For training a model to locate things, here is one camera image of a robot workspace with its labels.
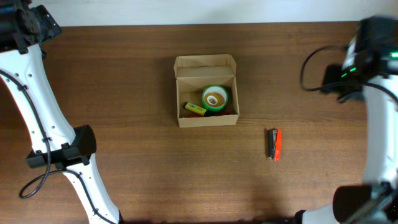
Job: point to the black orange stapler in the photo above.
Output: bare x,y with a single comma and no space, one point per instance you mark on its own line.
275,143

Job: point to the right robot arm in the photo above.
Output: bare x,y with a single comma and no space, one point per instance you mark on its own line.
368,73

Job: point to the yellow blue highlighter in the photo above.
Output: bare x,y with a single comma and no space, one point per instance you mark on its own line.
197,109

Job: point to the green tape roll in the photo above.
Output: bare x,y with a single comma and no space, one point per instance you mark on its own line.
215,89

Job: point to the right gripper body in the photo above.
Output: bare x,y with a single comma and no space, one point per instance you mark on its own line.
332,77

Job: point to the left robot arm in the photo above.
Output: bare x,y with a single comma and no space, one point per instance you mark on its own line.
56,145

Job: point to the orange utility knife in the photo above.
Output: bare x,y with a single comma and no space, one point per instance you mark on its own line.
195,115

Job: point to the cardboard box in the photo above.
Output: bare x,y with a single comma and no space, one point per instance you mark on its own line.
193,74

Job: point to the small yellow tape roll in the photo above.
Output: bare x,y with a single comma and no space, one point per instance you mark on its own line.
214,99

